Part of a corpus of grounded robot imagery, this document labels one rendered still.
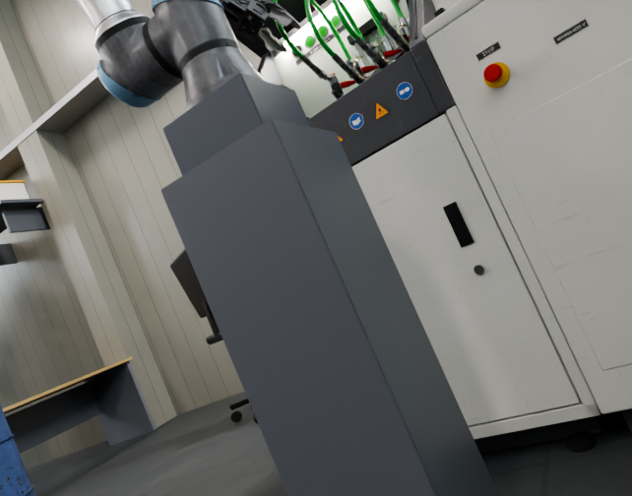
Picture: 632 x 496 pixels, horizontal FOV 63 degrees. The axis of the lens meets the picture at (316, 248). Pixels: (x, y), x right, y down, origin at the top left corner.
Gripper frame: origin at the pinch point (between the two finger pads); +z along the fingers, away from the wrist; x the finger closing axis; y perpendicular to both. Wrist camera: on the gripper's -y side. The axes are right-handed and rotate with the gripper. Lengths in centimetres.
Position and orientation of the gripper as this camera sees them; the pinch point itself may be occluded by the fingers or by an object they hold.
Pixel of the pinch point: (290, 36)
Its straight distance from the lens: 154.8
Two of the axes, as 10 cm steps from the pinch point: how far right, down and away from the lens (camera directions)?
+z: 8.4, 4.3, 3.2
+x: 5.3, -5.3, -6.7
